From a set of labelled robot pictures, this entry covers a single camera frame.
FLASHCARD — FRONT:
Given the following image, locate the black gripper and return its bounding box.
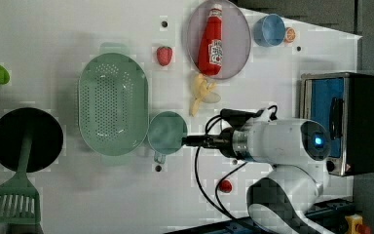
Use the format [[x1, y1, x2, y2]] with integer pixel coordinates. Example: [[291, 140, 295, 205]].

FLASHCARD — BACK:
[[181, 128, 236, 158]]

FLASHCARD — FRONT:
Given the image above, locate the green mug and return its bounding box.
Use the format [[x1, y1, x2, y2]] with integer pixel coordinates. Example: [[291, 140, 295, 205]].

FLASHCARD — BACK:
[[147, 111, 187, 164]]

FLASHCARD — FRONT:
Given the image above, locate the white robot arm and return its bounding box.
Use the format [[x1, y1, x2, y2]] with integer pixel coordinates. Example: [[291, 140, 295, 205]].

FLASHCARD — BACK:
[[182, 117, 334, 234]]

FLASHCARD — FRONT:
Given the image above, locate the small red tomato toy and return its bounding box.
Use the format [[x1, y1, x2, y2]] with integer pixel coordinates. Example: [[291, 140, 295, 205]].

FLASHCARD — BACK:
[[219, 179, 233, 193]]

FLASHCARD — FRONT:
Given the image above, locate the peeled banana toy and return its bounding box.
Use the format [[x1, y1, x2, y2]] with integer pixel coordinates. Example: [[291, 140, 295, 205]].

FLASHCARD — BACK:
[[190, 73, 221, 116]]

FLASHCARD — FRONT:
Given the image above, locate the red ketchup bottle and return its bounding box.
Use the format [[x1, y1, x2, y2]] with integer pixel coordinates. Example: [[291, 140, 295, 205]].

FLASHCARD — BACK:
[[198, 4, 223, 76]]

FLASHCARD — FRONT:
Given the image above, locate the red strawberry toy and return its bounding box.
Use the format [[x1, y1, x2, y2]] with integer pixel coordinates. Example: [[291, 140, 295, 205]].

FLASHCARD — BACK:
[[156, 46, 172, 66]]

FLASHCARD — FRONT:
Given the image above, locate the blue bowl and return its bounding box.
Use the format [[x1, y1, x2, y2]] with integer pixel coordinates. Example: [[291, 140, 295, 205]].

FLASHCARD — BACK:
[[253, 14, 285, 47]]

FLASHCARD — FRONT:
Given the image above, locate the green colander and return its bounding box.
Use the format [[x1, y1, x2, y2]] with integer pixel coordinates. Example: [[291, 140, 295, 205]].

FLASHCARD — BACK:
[[77, 42, 149, 166]]

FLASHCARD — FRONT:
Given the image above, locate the orange slice toy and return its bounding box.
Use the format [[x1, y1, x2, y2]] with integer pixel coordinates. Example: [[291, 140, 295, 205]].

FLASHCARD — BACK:
[[284, 27, 296, 43]]

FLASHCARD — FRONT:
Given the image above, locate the black toaster oven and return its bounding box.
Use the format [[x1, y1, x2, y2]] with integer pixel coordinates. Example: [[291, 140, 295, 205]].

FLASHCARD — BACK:
[[299, 72, 374, 176]]

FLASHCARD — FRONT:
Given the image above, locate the green slotted spatula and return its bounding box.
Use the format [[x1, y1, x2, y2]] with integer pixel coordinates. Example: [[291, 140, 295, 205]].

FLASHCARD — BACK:
[[0, 123, 41, 225]]

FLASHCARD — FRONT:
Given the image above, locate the black utensil holder cup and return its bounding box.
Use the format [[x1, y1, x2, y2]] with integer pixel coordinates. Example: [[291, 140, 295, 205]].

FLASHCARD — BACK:
[[0, 107, 64, 174]]

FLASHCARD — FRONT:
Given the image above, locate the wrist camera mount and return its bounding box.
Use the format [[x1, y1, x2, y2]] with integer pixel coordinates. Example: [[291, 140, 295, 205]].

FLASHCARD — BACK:
[[220, 109, 263, 129]]

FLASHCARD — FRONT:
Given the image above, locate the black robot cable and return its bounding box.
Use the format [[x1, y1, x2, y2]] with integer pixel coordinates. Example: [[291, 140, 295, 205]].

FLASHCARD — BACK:
[[193, 104, 279, 220]]

